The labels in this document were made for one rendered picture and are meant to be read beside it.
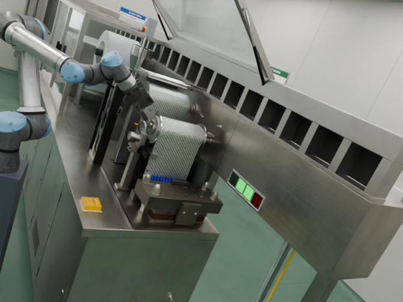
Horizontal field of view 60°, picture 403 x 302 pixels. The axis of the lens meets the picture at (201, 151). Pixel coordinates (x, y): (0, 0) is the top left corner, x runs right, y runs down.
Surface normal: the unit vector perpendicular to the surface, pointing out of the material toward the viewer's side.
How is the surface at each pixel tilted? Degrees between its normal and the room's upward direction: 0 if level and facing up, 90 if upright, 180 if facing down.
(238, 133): 90
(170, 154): 90
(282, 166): 90
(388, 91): 90
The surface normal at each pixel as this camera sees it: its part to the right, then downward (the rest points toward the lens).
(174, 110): 0.44, 0.45
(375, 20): -0.81, -0.16
